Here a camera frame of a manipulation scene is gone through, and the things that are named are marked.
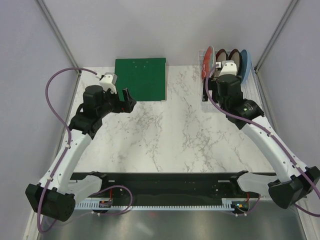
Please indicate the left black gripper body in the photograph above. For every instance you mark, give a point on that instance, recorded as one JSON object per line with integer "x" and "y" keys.
{"x": 112, "y": 103}

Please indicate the dark red plate front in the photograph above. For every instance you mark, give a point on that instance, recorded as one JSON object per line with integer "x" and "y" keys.
{"x": 221, "y": 57}

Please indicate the dark red plate rear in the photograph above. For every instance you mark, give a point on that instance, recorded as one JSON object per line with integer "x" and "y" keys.
{"x": 236, "y": 57}

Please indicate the right aluminium frame post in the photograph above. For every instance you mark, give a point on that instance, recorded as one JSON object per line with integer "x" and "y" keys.
{"x": 276, "y": 33}

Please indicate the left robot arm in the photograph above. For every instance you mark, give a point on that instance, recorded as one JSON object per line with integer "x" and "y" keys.
{"x": 53, "y": 196}

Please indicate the blue plate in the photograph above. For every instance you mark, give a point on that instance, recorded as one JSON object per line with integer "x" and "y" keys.
{"x": 246, "y": 65}

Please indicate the red and teal floral plate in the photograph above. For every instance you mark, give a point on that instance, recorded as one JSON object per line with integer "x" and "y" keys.
{"x": 209, "y": 61}

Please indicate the clear dish rack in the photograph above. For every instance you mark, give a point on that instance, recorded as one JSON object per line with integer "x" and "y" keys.
{"x": 249, "y": 88}

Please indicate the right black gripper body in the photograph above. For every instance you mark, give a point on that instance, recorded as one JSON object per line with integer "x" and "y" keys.
{"x": 212, "y": 85}

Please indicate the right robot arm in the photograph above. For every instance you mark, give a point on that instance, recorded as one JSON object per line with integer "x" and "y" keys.
{"x": 293, "y": 179}

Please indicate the dark red plate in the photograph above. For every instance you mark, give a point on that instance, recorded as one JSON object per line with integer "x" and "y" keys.
{"x": 236, "y": 57}
{"x": 221, "y": 57}

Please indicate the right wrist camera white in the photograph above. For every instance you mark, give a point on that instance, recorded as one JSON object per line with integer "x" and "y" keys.
{"x": 227, "y": 67}

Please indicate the white cable duct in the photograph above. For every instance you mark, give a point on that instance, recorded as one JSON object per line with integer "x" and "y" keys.
{"x": 98, "y": 204}

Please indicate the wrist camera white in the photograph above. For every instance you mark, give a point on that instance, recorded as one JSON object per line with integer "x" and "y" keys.
{"x": 227, "y": 67}
{"x": 108, "y": 82}

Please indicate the green board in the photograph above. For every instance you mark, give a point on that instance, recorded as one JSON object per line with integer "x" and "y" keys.
{"x": 145, "y": 78}

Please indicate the left aluminium frame post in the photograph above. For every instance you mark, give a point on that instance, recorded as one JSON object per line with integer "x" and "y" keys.
{"x": 56, "y": 31}

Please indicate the aluminium frame post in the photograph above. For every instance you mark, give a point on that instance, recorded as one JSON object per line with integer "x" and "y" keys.
{"x": 56, "y": 31}
{"x": 276, "y": 33}

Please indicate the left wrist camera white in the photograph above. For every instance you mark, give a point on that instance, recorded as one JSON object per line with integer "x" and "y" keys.
{"x": 108, "y": 82}

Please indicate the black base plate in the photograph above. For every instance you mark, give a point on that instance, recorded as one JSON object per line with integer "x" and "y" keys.
{"x": 154, "y": 189}

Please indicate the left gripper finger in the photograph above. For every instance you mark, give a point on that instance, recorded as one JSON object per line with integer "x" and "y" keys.
{"x": 130, "y": 104}
{"x": 126, "y": 95}

